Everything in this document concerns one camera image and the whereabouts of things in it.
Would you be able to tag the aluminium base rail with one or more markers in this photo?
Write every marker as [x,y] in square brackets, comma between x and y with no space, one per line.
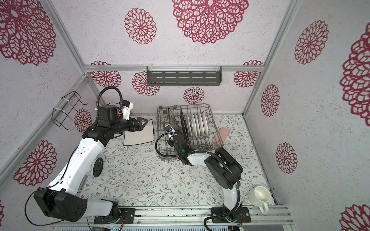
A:
[195,216]

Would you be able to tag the black wire wall basket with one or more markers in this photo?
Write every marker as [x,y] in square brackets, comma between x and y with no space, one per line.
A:
[61,113]

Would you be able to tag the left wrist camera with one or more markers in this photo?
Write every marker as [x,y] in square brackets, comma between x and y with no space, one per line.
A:
[126,109]

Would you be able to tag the grey wire dish rack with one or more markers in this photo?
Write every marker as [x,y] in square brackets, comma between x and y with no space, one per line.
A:
[204,143]

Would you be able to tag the grey wall shelf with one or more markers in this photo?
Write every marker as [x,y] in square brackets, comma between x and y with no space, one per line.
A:
[184,76]

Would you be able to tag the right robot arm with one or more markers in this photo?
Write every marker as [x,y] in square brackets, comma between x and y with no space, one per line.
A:
[223,167]

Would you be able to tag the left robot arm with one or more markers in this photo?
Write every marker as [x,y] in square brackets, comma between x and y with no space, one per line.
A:
[59,199]

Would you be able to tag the pink sponge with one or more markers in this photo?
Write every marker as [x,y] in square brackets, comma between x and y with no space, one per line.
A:
[221,136]

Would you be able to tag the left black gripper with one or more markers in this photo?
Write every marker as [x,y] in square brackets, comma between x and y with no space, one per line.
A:
[139,127]

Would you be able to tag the white ceramic mug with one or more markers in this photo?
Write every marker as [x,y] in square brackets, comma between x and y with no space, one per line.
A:
[259,196]

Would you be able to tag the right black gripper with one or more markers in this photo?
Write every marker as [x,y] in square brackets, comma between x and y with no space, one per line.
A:
[171,142]

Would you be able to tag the white round plate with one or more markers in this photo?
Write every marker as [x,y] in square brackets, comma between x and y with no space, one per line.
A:
[205,124]
[193,123]
[189,126]
[200,125]

